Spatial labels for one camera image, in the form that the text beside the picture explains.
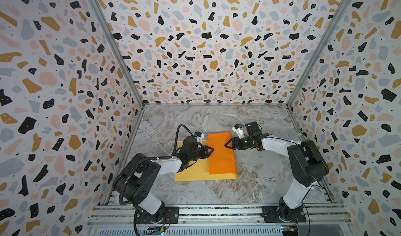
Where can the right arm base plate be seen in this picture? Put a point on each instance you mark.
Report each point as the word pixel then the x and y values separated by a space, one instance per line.
pixel 280 213

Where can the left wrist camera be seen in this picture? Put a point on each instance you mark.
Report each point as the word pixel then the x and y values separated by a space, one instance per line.
pixel 199 135

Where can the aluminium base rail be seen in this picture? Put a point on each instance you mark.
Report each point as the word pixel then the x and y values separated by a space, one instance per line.
pixel 317 219

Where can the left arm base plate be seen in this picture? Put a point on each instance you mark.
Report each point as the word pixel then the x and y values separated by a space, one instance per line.
pixel 156 215

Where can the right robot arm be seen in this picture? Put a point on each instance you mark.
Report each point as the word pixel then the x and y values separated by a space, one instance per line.
pixel 307 164

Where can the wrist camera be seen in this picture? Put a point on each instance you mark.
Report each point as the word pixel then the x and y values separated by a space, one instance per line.
pixel 239 130
pixel 199 135

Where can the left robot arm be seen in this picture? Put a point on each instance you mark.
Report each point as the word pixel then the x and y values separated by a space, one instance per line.
pixel 135 181

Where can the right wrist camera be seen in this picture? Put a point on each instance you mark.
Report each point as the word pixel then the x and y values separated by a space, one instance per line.
pixel 239 130

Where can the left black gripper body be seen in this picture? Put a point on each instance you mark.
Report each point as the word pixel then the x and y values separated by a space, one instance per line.
pixel 197 155

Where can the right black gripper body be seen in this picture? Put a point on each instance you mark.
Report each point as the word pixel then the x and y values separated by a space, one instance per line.
pixel 244 143

